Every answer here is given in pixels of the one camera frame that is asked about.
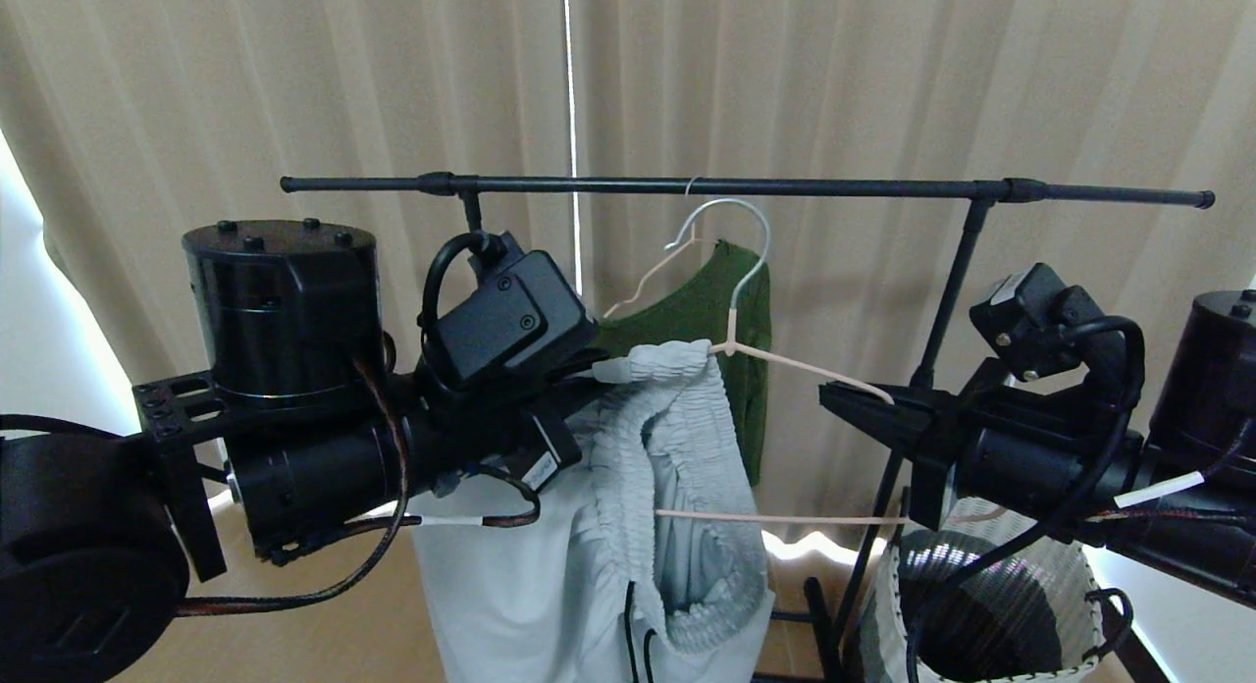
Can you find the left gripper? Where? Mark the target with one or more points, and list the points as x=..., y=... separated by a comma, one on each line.
x=343, y=467

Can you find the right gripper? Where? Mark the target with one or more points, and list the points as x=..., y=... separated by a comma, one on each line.
x=1030, y=457

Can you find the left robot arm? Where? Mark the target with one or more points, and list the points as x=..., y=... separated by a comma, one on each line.
x=275, y=310

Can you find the white laundry basket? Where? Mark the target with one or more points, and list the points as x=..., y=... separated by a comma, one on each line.
x=991, y=604

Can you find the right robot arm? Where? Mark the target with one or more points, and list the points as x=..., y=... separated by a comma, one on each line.
x=1207, y=389

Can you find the pale grey garment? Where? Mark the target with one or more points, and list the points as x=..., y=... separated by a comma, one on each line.
x=549, y=585

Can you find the black clothes rack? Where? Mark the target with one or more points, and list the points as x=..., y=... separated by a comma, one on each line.
x=785, y=186

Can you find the pink clothes hanger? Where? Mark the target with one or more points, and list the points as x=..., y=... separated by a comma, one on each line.
x=785, y=361
x=653, y=276

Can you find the green printed t-shirt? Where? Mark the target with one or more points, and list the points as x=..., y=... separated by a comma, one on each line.
x=706, y=310

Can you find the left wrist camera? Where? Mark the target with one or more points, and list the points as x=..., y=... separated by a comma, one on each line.
x=510, y=315

